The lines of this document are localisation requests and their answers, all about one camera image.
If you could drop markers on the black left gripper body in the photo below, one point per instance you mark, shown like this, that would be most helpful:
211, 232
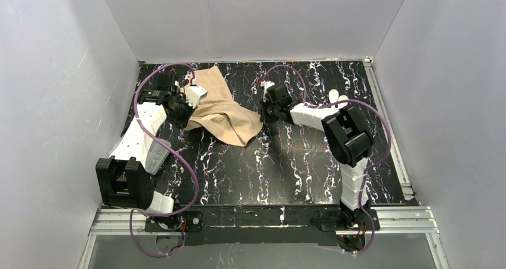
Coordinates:
171, 87

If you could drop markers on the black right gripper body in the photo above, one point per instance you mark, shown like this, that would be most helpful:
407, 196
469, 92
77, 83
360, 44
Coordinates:
267, 111

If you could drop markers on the beige cloth napkin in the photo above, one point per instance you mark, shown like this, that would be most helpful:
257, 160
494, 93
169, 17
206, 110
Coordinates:
220, 114

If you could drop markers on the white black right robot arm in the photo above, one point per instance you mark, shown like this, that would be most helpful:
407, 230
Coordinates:
348, 139

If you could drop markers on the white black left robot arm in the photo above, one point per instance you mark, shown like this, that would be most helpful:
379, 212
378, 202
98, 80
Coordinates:
124, 177

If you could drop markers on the white spoon left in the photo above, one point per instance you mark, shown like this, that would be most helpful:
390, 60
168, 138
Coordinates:
333, 95

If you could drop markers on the white spoon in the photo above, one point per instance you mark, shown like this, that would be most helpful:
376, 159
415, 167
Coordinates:
333, 95
342, 101

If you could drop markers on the clear plastic box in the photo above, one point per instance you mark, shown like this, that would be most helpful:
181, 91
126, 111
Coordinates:
149, 153

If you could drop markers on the white spoon right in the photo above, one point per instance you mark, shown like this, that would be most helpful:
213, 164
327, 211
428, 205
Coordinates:
342, 101

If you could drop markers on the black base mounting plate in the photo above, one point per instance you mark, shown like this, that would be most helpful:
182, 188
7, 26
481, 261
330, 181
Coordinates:
319, 224

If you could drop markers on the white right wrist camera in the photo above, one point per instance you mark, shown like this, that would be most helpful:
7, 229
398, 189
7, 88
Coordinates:
265, 85

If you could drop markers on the aluminium front frame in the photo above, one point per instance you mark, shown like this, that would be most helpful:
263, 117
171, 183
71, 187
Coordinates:
408, 238

